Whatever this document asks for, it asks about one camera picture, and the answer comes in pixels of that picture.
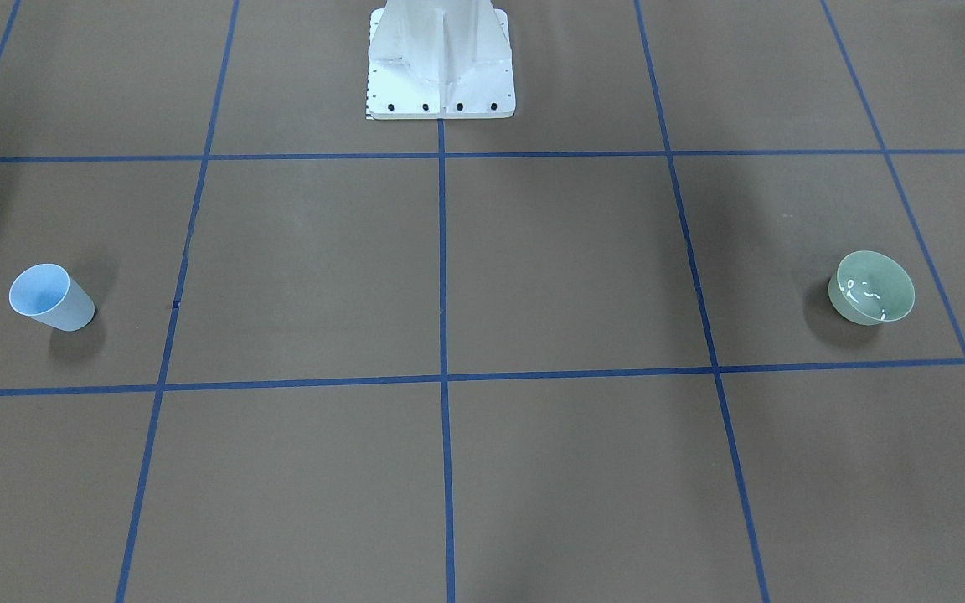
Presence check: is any mint green bowl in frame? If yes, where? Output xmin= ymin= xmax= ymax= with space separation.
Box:
xmin=827 ymin=250 xmax=916 ymax=326

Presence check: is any light blue plastic cup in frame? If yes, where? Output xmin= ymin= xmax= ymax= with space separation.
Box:
xmin=8 ymin=263 xmax=96 ymax=332

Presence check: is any brown paper table mat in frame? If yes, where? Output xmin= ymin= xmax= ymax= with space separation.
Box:
xmin=0 ymin=1 xmax=965 ymax=602

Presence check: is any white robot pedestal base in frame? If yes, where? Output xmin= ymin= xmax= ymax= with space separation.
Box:
xmin=365 ymin=1 xmax=517 ymax=120

